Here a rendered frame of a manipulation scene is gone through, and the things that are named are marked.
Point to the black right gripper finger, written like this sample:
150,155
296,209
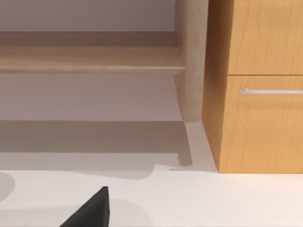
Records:
94,210

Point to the orange wooden cupboard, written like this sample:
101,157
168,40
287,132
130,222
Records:
213,106

